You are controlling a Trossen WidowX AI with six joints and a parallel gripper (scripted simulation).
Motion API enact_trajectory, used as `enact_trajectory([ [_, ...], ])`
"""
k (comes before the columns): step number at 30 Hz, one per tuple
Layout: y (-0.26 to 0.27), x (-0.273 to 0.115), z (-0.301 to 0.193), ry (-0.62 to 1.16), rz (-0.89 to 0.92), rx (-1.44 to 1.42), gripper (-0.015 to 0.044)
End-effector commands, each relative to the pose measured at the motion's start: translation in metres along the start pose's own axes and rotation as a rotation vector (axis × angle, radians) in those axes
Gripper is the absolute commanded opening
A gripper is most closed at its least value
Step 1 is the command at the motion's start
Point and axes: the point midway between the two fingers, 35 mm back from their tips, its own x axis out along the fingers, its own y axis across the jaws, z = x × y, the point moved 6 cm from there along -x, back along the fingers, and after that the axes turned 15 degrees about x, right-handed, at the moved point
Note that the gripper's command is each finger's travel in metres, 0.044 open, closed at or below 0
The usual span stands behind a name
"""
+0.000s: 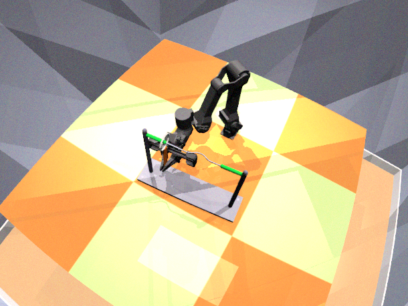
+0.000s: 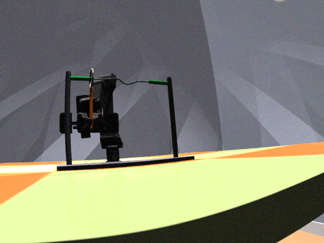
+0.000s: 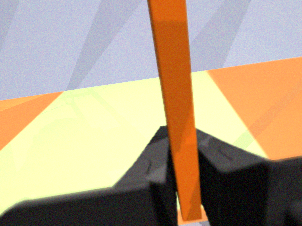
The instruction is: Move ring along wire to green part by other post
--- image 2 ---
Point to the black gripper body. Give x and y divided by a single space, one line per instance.
111 122

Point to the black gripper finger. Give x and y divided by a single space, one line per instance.
83 123
97 123

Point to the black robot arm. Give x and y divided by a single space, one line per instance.
102 99

